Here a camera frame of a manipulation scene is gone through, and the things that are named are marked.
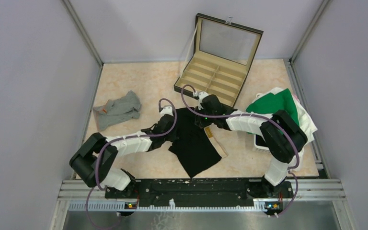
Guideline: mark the grey striped underwear orange trim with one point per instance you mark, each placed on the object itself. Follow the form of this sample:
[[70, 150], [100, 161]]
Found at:
[[117, 111]]

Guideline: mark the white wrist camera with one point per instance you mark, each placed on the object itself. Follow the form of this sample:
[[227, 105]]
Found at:
[[200, 95], [167, 110]]

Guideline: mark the black leather compartment box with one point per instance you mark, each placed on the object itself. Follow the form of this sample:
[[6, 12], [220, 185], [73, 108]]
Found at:
[[219, 59]]

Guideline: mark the black underwear with beige waistband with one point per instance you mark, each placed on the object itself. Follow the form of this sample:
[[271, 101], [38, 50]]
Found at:
[[196, 148]]

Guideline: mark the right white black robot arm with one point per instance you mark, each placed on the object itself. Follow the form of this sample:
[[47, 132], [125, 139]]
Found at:
[[281, 134]]

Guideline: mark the green cloth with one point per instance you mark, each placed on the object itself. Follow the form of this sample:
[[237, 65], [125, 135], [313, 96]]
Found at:
[[274, 100]]

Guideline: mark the white basket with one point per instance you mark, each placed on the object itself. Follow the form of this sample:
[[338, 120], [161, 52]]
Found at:
[[259, 144]]

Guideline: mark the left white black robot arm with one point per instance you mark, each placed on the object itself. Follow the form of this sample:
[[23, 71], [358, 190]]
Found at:
[[93, 161]]

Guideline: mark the white cloth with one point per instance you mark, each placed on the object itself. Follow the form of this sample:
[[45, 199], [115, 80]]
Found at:
[[307, 125]]

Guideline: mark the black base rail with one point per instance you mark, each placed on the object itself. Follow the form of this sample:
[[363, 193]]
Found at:
[[201, 192]]

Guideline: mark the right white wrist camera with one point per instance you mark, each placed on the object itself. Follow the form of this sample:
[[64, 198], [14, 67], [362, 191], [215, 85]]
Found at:
[[200, 95]]

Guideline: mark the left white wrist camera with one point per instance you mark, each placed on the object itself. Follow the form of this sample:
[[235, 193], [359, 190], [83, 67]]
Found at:
[[167, 110]]

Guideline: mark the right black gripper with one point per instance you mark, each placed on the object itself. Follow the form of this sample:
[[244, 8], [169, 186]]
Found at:
[[200, 122]]

